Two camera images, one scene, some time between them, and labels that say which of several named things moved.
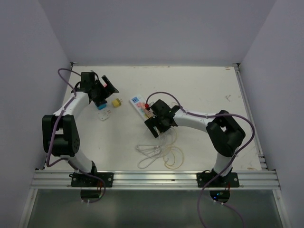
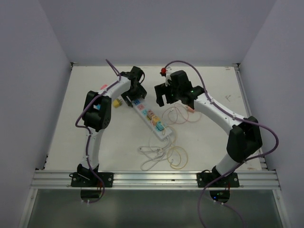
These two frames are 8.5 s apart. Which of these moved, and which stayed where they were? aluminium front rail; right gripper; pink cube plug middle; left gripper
Moved: right gripper; left gripper
Stayed: aluminium front rail; pink cube plug middle
